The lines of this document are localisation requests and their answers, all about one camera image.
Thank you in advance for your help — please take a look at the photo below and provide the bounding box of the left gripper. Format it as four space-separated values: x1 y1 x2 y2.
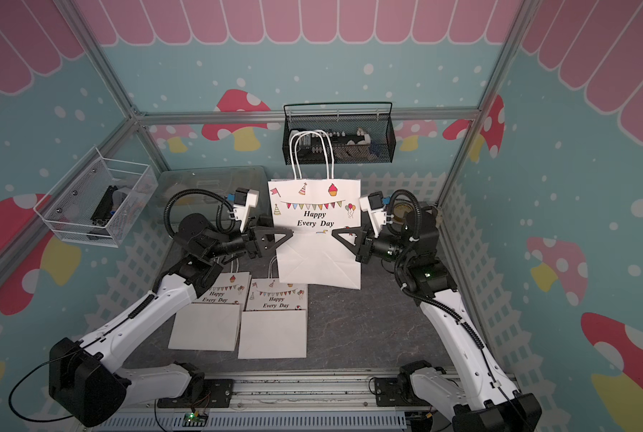
204 214 294 261

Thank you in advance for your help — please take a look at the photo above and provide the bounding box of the paper bag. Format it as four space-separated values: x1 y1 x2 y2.
168 272 251 352
238 258 309 360
268 150 361 290

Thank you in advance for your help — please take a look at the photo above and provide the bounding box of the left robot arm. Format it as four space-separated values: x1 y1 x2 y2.
44 188 294 428

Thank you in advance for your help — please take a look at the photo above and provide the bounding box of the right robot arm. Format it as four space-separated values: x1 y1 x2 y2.
332 189 542 431

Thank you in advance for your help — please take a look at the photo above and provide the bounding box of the roll of brown tape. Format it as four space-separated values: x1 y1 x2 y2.
393 202 413 221

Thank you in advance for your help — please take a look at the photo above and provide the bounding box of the clear plastic storage box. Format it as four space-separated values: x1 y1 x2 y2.
148 166 272 230

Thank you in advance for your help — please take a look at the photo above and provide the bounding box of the black white device in basket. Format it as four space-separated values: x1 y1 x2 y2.
288 130 372 160

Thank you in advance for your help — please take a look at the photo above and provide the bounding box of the black item in white basket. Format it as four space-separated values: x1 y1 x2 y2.
91 185 118 226

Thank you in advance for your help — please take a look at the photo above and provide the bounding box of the green circuit board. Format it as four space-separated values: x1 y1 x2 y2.
182 412 209 428

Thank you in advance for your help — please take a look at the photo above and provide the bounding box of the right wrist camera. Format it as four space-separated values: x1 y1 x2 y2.
359 191 390 239

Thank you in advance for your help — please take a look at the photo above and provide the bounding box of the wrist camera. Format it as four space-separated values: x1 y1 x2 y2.
228 188 259 232
359 191 390 239

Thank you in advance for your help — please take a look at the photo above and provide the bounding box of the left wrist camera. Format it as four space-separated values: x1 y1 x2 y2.
228 188 259 232

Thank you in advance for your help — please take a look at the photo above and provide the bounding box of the black wire mesh basket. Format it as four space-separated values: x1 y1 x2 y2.
283 102 396 165

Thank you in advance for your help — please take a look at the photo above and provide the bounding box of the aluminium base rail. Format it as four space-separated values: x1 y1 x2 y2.
95 365 459 431

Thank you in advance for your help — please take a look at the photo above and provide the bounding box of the white wire mesh basket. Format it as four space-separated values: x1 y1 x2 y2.
33 149 158 248

